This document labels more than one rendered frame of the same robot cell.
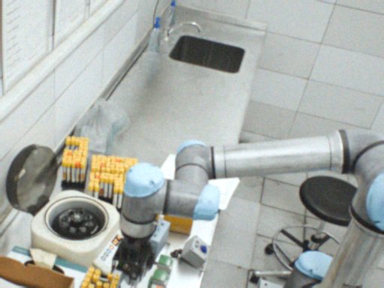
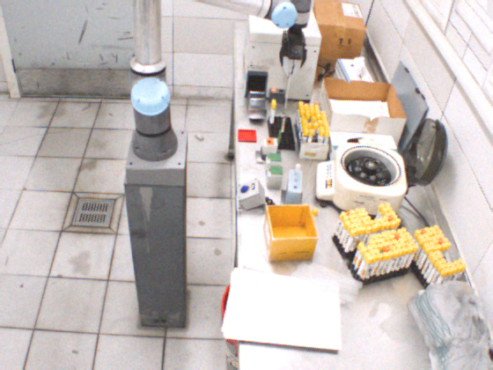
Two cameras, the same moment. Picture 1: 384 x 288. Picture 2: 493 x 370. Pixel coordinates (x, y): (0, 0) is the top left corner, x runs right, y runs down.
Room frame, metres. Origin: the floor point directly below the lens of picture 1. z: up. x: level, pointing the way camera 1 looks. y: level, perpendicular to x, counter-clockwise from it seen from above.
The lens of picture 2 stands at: (2.28, -0.48, 2.05)
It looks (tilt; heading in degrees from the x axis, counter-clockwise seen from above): 43 degrees down; 166
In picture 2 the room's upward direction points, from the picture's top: 5 degrees clockwise
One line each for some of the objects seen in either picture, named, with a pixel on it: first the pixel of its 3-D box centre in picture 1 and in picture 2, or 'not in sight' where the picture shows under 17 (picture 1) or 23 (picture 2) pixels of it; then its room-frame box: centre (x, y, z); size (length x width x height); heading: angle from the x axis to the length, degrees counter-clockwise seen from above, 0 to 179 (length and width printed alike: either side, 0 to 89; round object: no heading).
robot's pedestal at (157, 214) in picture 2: not in sight; (160, 247); (0.90, -0.44, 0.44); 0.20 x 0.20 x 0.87; 81
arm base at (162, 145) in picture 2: not in sight; (154, 134); (0.90, -0.44, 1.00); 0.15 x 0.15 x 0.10
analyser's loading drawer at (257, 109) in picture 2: not in sight; (256, 98); (0.60, -0.03, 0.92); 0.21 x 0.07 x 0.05; 171
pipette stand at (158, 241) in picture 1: (157, 241); (292, 192); (1.14, -0.02, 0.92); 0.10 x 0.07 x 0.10; 163
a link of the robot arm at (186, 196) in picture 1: (190, 195); not in sight; (0.79, -0.07, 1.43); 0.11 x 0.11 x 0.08; 1
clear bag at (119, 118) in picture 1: (109, 114); (468, 368); (1.82, 0.26, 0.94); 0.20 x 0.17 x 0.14; 154
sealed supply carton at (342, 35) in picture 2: not in sight; (335, 29); (0.08, 0.47, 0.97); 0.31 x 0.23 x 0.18; 164
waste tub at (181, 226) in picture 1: (176, 209); (289, 233); (1.30, -0.08, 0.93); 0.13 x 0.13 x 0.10; 86
